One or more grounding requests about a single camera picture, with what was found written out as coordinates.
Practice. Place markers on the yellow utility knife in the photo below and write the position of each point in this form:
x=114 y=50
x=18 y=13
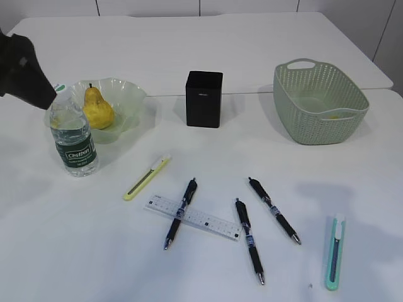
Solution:
x=147 y=177

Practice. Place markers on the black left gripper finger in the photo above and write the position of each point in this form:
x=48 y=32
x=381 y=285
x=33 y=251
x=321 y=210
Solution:
x=21 y=74

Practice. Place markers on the teal utility knife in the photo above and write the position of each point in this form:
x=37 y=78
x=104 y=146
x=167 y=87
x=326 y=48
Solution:
x=335 y=252

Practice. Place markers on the black middle pen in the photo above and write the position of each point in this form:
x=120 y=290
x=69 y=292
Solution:
x=253 y=252

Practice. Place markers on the clear water bottle green label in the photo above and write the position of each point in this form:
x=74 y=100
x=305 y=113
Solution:
x=72 y=134

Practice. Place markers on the black square pen holder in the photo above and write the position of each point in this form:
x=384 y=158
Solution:
x=203 y=95

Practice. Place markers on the yellow pear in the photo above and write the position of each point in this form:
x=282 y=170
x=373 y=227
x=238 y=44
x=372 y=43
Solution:
x=98 y=112

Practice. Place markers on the black pen on ruler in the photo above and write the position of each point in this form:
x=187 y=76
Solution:
x=186 y=200

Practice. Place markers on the black right pen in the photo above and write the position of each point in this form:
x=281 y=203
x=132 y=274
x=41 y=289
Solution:
x=282 y=221

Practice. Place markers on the clear plastic ruler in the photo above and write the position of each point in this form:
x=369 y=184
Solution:
x=195 y=218

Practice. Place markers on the green woven plastic basket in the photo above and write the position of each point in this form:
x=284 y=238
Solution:
x=304 y=97

